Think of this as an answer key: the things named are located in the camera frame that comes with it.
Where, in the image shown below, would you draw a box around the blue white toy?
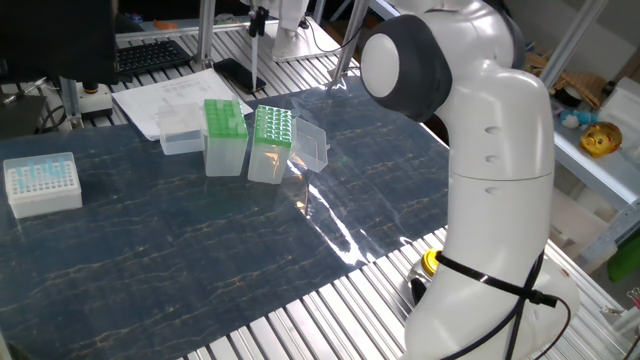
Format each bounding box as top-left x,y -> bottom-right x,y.
557,108 -> 600,130

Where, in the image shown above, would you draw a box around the thin dark red cable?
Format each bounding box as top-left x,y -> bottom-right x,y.
532,294 -> 574,360

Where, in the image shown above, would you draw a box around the translucent tip box green rack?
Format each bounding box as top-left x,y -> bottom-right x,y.
157,98 -> 250,178
247,103 -> 330,185

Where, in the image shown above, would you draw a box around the white stand base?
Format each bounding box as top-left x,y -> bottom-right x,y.
78,82 -> 115,120

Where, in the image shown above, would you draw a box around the glass jar gold lid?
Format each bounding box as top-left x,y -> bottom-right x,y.
407,248 -> 444,306

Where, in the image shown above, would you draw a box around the aluminium frame post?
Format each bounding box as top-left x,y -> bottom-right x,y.
539,0 -> 611,89
193,0 -> 217,71
59,74 -> 84,131

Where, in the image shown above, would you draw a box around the black cable loop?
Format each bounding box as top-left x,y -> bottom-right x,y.
35,102 -> 69,135

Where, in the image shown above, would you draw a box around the black keyboard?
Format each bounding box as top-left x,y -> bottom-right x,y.
115,38 -> 194,77

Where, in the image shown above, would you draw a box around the black smartphone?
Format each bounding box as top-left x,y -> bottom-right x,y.
213,57 -> 268,95

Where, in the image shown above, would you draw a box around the grey slotted angle beam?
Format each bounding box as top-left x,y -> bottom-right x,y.
574,199 -> 640,274

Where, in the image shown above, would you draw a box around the white foam block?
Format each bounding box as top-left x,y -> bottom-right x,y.
549,187 -> 609,251

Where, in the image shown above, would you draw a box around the white pedestal metal base plate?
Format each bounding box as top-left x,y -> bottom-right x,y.
271,0 -> 346,64

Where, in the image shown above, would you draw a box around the white tip box blue tips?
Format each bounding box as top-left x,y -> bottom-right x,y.
2,151 -> 84,220

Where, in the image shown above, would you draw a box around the golden toy figure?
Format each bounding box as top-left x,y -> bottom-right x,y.
579,121 -> 624,160

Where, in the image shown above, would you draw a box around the thick black cable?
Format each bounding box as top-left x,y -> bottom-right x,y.
439,249 -> 546,360

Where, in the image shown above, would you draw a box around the silver metal bar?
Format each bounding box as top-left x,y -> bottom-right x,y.
1,75 -> 49,106

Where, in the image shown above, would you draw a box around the thin black cable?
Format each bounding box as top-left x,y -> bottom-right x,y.
302,18 -> 362,56

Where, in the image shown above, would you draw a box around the white paper sheet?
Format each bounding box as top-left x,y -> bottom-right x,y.
112,68 -> 254,142

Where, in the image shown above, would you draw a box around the dark marble pattern mat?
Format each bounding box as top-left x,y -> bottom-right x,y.
0,74 -> 451,360

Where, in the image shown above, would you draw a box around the white metal shelf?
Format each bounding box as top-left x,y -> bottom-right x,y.
552,99 -> 640,211

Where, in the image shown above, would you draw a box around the black monitor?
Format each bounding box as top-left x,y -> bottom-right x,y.
0,0 -> 120,87

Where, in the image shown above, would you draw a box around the aluminium frame rail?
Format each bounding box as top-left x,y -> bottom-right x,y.
115,19 -> 254,42

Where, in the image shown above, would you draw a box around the black box device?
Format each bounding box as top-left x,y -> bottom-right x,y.
0,92 -> 49,141

